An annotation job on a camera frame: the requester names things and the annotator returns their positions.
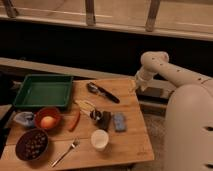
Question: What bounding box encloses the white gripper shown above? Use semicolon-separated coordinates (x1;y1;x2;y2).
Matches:
135;67;153;91

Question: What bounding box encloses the blue sponge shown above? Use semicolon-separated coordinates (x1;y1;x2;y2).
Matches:
113;113;127;132

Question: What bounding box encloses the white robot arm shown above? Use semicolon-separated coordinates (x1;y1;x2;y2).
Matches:
135;51;213;171

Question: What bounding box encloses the dark metal cup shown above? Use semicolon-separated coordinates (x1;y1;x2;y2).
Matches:
90;110;111;131

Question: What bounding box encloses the white paper cup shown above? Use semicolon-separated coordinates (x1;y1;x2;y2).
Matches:
91;129;109;151

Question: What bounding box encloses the yellow whisk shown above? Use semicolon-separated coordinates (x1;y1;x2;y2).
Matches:
75;100;95;116

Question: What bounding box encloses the silver fork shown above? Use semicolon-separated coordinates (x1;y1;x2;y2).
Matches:
51;139;80;167

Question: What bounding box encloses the red bowl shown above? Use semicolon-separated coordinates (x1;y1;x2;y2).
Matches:
35;107;61;130

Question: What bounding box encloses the green plastic tray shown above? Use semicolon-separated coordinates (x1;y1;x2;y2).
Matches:
13;74;73;109

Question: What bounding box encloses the orange fruit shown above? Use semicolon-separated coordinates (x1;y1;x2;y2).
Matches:
40;116;56;129

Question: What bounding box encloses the blue cloth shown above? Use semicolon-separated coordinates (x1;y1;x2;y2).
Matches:
13;112;35;128

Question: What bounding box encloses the dark bowl with beans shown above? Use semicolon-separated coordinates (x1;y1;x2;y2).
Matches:
15;129;49;161

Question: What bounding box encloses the black handled ice cream scoop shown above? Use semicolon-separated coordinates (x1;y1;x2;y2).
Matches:
86;82;120;103

